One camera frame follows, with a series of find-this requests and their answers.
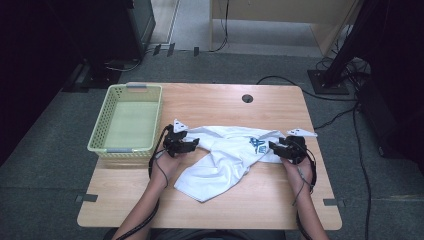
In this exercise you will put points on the black metal stand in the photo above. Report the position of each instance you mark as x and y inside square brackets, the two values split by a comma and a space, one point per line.
[328, 83]

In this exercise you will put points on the grey tape strip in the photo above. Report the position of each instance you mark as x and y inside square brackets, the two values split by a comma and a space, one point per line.
[87, 198]
[330, 202]

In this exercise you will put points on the dark curtain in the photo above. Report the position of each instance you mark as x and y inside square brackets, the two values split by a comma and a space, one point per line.
[26, 66]
[400, 66]

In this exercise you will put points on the light wooden desk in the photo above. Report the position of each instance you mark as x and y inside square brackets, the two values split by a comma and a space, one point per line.
[283, 10]

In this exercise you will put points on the white t-shirt with blue print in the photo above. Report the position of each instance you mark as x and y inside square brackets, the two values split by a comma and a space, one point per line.
[226, 160]

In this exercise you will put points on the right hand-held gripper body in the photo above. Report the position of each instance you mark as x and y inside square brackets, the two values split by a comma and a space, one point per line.
[295, 150]

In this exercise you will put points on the person's left hand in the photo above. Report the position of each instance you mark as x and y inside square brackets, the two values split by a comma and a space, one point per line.
[163, 170]

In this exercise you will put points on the person's right hand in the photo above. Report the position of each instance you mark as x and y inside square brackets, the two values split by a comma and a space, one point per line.
[300, 176]

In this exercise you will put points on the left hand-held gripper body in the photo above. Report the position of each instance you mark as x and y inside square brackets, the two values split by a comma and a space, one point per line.
[173, 141]

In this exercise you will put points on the black floor stand base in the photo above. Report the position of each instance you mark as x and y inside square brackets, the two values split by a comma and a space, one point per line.
[96, 78]

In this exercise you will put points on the light green plastic basket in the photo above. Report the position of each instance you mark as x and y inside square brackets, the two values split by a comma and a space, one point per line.
[133, 126]

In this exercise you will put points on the black cabinet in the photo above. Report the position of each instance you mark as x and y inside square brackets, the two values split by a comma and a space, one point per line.
[110, 26]

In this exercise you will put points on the black table grommet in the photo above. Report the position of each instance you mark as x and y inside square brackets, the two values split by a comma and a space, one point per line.
[247, 98]

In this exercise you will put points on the person's dark clothing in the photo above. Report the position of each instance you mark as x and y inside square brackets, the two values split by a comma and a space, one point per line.
[200, 235]

